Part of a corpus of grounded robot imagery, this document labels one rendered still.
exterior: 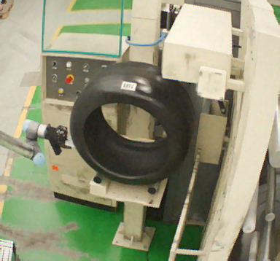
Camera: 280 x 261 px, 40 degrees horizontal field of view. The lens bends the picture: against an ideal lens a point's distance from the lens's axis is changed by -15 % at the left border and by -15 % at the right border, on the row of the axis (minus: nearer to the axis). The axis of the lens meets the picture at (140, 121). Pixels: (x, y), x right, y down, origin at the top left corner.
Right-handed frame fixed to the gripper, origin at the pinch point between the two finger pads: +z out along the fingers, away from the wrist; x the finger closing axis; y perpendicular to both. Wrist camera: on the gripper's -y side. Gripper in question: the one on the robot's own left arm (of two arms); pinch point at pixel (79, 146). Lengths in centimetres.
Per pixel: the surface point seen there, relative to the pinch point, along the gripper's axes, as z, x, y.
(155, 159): 37.9, 11.9, -3.1
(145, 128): 27.9, 27.0, 3.4
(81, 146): 4.2, -12.0, 10.1
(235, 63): 61, -26, 78
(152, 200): 42.5, -6.4, -15.9
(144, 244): 46, 26, -95
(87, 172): -8, 55, -65
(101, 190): 16.5, -10.1, -15.8
